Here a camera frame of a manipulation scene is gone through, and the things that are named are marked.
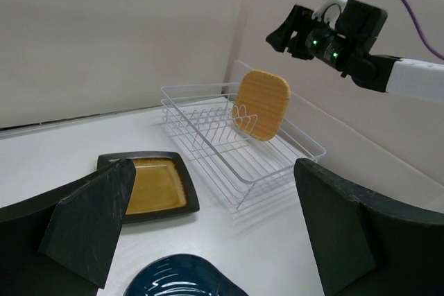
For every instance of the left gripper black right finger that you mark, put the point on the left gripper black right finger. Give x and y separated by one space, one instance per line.
366 243

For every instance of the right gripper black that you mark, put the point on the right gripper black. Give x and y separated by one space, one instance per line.
312 39

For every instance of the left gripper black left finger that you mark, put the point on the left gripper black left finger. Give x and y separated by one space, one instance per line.
62 242

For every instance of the woven bamboo square plate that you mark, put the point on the woven bamboo square plate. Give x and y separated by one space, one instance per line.
260 104

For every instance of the brown black square plate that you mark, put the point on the brown black square plate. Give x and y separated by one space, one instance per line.
163 187

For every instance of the dark blue leaf-shaped plate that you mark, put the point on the dark blue leaf-shaped plate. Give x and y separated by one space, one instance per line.
182 274

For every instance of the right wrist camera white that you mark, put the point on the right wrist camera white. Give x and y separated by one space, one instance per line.
328 13

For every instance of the white wire dish rack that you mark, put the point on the white wire dish rack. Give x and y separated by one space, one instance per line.
216 135

